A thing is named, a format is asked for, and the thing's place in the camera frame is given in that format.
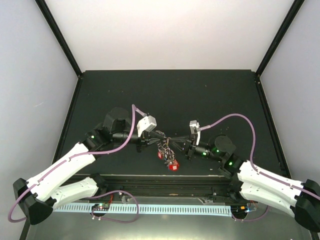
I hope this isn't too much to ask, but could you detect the right black frame post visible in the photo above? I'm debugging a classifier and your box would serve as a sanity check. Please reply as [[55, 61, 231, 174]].
[[255, 0, 305, 77]]

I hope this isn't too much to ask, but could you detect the circuit board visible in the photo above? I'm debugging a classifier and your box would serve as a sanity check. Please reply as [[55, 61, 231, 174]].
[[91, 203, 110, 211], [230, 200, 258, 215]]

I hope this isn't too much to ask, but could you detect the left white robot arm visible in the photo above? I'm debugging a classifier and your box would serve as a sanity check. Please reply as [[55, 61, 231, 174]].
[[13, 105, 157, 225]]

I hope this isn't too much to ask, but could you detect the white slotted cable duct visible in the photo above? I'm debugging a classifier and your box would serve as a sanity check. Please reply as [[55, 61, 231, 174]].
[[55, 202, 232, 217]]

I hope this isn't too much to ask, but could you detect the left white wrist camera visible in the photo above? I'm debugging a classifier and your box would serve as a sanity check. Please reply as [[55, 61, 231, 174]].
[[136, 115, 157, 137]]

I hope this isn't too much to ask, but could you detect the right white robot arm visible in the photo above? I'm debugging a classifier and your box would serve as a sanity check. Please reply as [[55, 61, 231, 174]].
[[168, 135, 320, 233]]

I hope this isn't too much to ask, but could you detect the black aluminium front rail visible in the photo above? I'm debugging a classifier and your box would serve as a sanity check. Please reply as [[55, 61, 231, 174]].
[[62, 174, 251, 201]]

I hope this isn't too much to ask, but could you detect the purple cable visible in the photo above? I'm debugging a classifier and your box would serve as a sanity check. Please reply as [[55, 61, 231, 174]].
[[198, 113, 320, 223], [7, 104, 151, 224]]

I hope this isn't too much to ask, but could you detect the left black frame post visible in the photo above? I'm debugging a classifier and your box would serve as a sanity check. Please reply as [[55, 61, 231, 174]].
[[35, 0, 83, 78]]

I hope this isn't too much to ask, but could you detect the keyring with coloured keys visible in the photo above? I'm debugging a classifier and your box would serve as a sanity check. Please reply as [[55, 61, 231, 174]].
[[155, 130, 180, 172]]

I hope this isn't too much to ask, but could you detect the black work mat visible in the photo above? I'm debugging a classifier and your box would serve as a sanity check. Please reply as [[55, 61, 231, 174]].
[[57, 70, 282, 174]]

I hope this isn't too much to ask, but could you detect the left circuit board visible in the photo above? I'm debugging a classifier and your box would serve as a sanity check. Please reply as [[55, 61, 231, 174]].
[[91, 203, 110, 211]]

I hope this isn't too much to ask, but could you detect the black frame post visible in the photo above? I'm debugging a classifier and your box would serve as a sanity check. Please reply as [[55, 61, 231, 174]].
[[255, 0, 305, 77], [35, 0, 83, 78]]

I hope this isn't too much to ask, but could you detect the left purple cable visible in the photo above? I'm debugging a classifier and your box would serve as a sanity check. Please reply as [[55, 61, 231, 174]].
[[7, 104, 151, 224]]

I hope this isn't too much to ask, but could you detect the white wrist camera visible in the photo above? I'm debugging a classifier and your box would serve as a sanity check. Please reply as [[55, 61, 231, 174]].
[[189, 120, 201, 146], [136, 115, 157, 137]]

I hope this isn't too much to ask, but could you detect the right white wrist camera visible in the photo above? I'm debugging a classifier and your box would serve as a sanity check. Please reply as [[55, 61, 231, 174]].
[[189, 120, 201, 146]]

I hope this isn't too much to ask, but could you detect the right circuit board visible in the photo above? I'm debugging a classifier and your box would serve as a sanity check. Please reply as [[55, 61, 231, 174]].
[[230, 200, 258, 215]]

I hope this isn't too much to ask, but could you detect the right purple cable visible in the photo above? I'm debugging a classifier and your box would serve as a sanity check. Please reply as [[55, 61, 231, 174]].
[[198, 113, 320, 223]]

